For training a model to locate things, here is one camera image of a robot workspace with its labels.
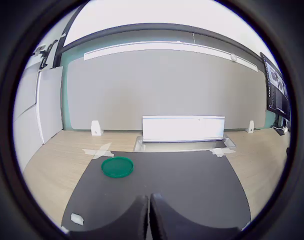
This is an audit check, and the round green lid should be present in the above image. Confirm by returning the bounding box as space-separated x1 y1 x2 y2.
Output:
101 156 135 179

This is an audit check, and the dark grey mat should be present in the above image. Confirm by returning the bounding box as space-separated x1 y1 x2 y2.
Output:
61 149 252 237

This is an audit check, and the grey partition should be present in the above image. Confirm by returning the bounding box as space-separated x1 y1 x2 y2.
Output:
63 48 267 131

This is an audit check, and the white partition panel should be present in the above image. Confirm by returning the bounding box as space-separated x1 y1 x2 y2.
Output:
13 66 64 176

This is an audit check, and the black computer screen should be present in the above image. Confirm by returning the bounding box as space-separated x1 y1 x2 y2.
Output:
260 52 292 121

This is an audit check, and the silver cable duct with sockets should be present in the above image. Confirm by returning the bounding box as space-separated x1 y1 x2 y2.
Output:
132 115 237 153

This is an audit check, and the white partition rail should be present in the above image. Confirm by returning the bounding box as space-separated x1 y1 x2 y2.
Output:
83 41 259 73

